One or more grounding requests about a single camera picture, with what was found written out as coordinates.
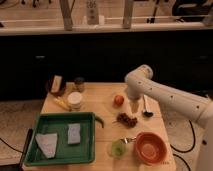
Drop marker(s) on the black ladle spoon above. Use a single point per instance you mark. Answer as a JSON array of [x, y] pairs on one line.
[[147, 113]]

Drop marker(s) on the glass spice jar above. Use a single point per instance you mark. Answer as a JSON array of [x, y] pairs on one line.
[[79, 84]]

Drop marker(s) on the yellow banana toy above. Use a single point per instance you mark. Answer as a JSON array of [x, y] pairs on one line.
[[61, 103]]

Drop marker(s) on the green plastic cup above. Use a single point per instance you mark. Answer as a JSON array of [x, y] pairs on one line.
[[118, 149]]

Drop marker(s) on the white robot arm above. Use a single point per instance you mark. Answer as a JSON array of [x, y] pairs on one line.
[[196, 108]]

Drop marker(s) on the bunch of dark grapes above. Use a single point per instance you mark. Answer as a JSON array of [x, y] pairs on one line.
[[126, 120]]

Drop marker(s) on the blue grey sponge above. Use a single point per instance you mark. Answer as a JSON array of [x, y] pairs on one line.
[[74, 133]]

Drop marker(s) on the cream block in bowl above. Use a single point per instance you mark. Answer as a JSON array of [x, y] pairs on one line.
[[56, 84]]

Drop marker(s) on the red apple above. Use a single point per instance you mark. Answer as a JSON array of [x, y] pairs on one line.
[[118, 100]]

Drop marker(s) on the green plastic tray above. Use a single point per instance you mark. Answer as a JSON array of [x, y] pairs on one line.
[[84, 152]]

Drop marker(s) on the orange plastic bowl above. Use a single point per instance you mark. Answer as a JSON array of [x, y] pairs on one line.
[[149, 148]]

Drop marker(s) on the right wooden post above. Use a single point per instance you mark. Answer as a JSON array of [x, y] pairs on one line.
[[127, 17]]

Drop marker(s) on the grey cloth piece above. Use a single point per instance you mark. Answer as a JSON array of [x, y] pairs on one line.
[[47, 143]]

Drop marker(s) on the small metal clip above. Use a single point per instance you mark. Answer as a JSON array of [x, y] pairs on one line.
[[127, 140]]

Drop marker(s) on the white paper cup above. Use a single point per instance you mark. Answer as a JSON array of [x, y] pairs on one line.
[[75, 100]]

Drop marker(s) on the green chili pepper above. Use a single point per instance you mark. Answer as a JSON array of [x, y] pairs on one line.
[[98, 119]]

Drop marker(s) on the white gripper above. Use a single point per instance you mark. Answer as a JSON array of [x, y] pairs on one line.
[[133, 95]]

